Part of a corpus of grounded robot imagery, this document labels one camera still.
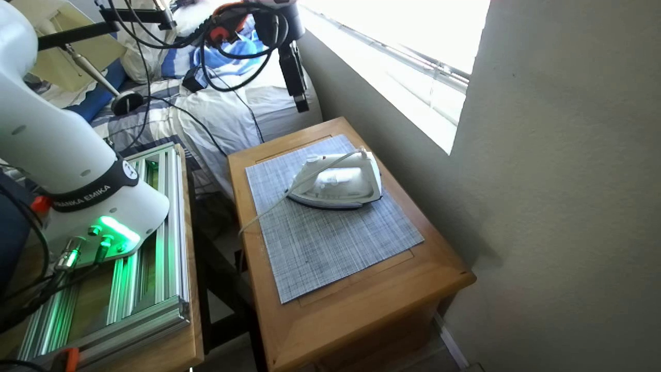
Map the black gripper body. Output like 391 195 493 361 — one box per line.
270 0 306 59

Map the white steam iron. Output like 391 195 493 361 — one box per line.
284 148 386 211

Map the aluminium rail robot base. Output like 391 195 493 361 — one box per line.
12 143 191 365

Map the white bedding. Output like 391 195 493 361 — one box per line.
147 40 325 195

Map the blue cloth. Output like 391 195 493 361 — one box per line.
158 17 284 93

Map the wooden side table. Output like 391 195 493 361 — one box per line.
228 114 477 372

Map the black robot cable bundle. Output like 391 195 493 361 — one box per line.
95 0 295 141

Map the orange velcro strap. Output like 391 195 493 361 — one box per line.
204 4 251 46

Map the white iron power cord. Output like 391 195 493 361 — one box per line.
238 192 291 235

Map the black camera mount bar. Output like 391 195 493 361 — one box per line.
36 7 176 51

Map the orange clamp handle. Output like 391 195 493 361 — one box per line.
56 346 84 372

